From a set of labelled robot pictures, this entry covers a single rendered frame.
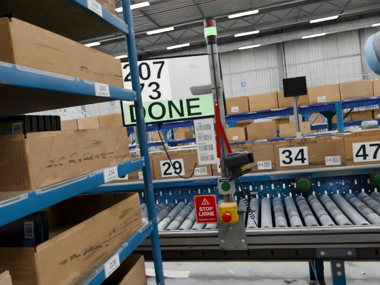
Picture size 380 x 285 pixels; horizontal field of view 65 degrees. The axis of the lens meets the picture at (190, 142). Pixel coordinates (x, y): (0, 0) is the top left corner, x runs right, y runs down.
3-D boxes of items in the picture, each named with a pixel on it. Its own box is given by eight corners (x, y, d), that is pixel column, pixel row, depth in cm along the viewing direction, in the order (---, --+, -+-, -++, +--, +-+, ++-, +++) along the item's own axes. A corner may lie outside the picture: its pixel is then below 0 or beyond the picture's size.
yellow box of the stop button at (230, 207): (219, 225, 122) (217, 208, 121) (221, 218, 130) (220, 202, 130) (255, 224, 118) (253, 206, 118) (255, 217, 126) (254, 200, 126)
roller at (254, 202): (246, 238, 131) (245, 227, 131) (250, 205, 182) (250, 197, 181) (258, 238, 130) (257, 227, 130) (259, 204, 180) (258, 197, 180)
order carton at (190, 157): (154, 181, 200) (151, 156, 199) (168, 173, 229) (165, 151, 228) (212, 177, 191) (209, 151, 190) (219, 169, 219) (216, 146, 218)
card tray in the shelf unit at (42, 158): (33, 189, 52) (24, 132, 51) (-96, 199, 59) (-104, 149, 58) (132, 159, 91) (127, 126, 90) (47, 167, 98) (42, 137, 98)
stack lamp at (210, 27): (204, 35, 125) (202, 21, 125) (206, 38, 130) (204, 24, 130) (215, 33, 124) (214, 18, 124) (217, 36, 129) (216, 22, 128)
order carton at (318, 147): (275, 172, 181) (272, 145, 180) (273, 165, 210) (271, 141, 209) (346, 167, 172) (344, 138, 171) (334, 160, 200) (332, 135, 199)
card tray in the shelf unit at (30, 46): (17, 74, 51) (9, 14, 50) (-108, 98, 59) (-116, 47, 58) (126, 93, 90) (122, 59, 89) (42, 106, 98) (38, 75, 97)
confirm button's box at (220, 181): (218, 195, 126) (216, 179, 126) (219, 193, 129) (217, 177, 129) (234, 194, 125) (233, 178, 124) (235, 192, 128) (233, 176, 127)
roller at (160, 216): (143, 228, 143) (148, 238, 142) (174, 199, 193) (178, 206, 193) (135, 233, 144) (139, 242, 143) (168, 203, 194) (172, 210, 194)
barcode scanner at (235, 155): (257, 175, 119) (251, 150, 118) (228, 181, 122) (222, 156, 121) (258, 172, 125) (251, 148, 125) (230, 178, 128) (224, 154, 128)
